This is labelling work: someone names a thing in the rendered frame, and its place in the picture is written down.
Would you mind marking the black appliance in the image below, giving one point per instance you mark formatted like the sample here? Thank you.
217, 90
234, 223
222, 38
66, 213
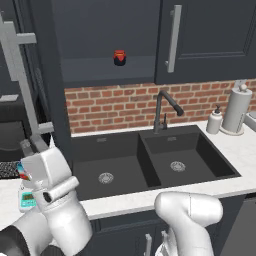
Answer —
10, 133

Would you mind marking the black tap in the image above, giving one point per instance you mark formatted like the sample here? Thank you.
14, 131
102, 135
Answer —
160, 113

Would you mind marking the dark base cabinet door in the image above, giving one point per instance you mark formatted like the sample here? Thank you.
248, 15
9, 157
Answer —
123, 236

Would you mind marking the dark wall cabinet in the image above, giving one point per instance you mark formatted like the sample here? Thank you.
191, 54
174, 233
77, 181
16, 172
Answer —
100, 30

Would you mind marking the grey white appliance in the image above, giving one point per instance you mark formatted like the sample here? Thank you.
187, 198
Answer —
251, 120

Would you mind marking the open dark cabinet door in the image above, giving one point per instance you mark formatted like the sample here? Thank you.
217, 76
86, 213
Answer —
50, 83

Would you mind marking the colourful boxed food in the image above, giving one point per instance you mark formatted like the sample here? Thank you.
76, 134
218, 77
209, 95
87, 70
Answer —
23, 170

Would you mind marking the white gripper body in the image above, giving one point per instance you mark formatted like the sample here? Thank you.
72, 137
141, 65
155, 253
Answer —
46, 166

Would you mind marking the closed dark cabinet door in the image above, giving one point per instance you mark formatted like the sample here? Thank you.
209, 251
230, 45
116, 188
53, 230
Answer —
213, 40

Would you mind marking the teal digital scale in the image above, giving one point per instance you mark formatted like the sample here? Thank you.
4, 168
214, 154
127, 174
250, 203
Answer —
26, 201

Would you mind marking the black hob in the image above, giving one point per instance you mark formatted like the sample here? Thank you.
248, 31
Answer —
8, 169

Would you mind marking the dark grey dishwasher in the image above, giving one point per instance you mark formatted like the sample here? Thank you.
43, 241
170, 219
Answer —
241, 230

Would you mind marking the black double sink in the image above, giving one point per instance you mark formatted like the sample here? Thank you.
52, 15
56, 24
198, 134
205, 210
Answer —
126, 166

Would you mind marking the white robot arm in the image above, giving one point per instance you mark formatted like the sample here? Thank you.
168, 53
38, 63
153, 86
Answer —
66, 220

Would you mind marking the white soap dispenser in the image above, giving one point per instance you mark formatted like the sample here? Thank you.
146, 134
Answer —
214, 121

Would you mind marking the white paper towel roll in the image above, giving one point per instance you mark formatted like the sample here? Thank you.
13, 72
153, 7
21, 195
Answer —
237, 108

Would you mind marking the red and black jar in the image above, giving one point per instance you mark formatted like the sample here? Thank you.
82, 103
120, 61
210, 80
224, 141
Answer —
120, 58

